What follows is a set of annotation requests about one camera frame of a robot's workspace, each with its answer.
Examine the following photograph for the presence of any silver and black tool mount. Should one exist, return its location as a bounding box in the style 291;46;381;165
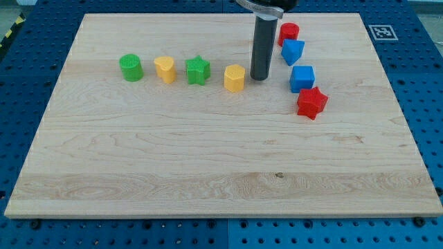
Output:
235;0;298;19

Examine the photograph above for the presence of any light wooden board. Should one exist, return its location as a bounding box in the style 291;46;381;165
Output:
5;13;442;219

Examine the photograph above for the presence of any green cylinder block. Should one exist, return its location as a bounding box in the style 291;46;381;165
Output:
118;54;144;82

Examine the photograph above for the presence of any red cylinder block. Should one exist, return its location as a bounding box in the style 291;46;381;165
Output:
278;22;300;46

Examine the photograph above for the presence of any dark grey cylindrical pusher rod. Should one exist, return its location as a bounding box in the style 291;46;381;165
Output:
250;14;278;81

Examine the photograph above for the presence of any green star block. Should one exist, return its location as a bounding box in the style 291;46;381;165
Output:
186;55;210;86

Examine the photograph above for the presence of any blue cube block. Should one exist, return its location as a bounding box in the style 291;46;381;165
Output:
289;66;315;93

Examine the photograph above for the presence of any yellow heart block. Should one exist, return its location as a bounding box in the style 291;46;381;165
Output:
154;56;177;84

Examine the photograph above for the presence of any yellow hexagon block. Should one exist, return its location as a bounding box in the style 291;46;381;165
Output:
224;64;246;93

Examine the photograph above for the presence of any blue triangular block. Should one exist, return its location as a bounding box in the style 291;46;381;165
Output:
281;39;305;66

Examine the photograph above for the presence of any black yellow hazard tape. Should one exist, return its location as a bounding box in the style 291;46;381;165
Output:
1;12;26;50

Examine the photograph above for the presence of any white fiducial marker tag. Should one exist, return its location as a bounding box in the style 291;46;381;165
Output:
368;24;398;41

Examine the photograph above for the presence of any red star block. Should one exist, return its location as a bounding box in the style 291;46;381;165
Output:
297;86;329;120

